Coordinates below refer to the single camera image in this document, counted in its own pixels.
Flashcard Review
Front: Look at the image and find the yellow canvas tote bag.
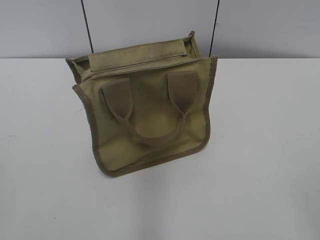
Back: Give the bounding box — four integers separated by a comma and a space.
66, 32, 218, 177

